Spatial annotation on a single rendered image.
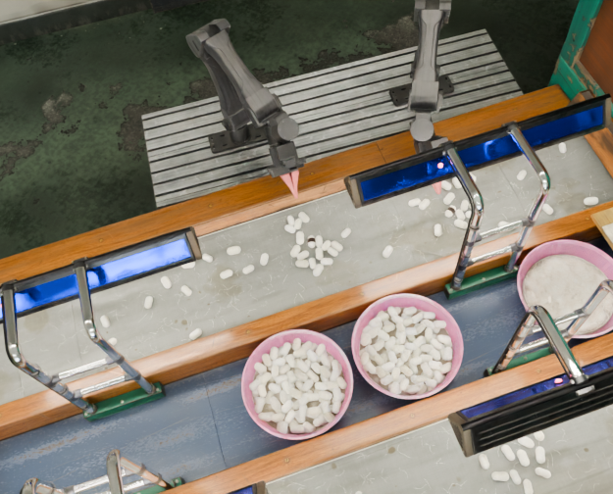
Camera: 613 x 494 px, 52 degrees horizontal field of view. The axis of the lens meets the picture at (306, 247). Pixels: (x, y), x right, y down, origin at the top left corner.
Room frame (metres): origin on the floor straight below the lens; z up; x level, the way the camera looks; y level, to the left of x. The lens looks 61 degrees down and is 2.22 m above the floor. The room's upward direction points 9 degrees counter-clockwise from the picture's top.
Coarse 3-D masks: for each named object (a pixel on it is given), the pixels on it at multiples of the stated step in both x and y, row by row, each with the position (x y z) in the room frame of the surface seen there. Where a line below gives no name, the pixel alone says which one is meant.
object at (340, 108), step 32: (480, 32) 1.58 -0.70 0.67; (352, 64) 1.53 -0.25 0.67; (384, 64) 1.51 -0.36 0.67; (448, 64) 1.47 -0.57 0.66; (480, 64) 1.44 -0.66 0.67; (288, 96) 1.43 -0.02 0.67; (320, 96) 1.42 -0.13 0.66; (352, 96) 1.39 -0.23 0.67; (384, 96) 1.37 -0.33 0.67; (448, 96) 1.33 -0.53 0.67; (480, 96) 1.30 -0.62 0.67; (512, 96) 1.28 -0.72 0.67; (160, 128) 1.39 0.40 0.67; (192, 128) 1.37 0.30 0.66; (224, 128) 1.34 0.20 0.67; (320, 128) 1.28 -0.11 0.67; (352, 128) 1.26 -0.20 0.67; (384, 128) 1.24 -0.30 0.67; (160, 160) 1.27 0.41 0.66; (192, 160) 1.24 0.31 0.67; (224, 160) 1.22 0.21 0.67; (256, 160) 1.20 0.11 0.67; (160, 192) 1.14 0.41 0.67; (192, 192) 1.12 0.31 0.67
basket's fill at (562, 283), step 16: (560, 256) 0.68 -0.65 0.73; (576, 256) 0.67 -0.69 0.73; (528, 272) 0.65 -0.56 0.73; (544, 272) 0.64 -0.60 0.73; (560, 272) 0.63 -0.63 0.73; (576, 272) 0.62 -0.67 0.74; (592, 272) 0.62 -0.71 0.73; (528, 288) 0.61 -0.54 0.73; (544, 288) 0.60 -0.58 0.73; (560, 288) 0.59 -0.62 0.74; (576, 288) 0.58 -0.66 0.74; (592, 288) 0.58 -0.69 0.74; (528, 304) 0.56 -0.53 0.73; (544, 304) 0.56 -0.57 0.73; (560, 304) 0.55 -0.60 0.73; (576, 304) 0.54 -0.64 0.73; (608, 304) 0.53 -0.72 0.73; (592, 320) 0.50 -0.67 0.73; (608, 320) 0.49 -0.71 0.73
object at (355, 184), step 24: (600, 96) 0.87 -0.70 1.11; (528, 120) 0.84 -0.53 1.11; (552, 120) 0.84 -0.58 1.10; (576, 120) 0.84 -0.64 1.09; (600, 120) 0.84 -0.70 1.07; (456, 144) 0.81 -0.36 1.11; (480, 144) 0.81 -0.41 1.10; (504, 144) 0.81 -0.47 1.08; (552, 144) 0.81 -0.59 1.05; (384, 168) 0.78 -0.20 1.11; (408, 168) 0.78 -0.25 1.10; (432, 168) 0.78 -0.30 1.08; (480, 168) 0.78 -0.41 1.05; (360, 192) 0.75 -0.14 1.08; (384, 192) 0.75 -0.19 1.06
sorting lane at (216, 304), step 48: (576, 144) 1.01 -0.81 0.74; (432, 192) 0.93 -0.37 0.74; (528, 192) 0.88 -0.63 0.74; (576, 192) 0.86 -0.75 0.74; (240, 240) 0.88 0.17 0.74; (288, 240) 0.85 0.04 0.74; (336, 240) 0.83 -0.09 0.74; (384, 240) 0.81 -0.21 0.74; (432, 240) 0.78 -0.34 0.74; (144, 288) 0.78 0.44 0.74; (192, 288) 0.76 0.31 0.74; (240, 288) 0.73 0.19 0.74; (288, 288) 0.71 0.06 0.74; (336, 288) 0.69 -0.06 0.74; (0, 336) 0.71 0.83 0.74; (48, 336) 0.69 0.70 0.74; (144, 336) 0.64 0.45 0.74; (0, 384) 0.58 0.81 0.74
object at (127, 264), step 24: (144, 240) 0.71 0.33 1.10; (168, 240) 0.69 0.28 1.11; (192, 240) 0.69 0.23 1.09; (72, 264) 0.67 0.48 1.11; (96, 264) 0.66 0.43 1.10; (120, 264) 0.66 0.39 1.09; (144, 264) 0.66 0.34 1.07; (168, 264) 0.66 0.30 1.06; (0, 288) 0.64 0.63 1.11; (24, 288) 0.64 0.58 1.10; (48, 288) 0.63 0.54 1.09; (72, 288) 0.63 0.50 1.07; (96, 288) 0.63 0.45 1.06; (0, 312) 0.61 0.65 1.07; (24, 312) 0.60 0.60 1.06
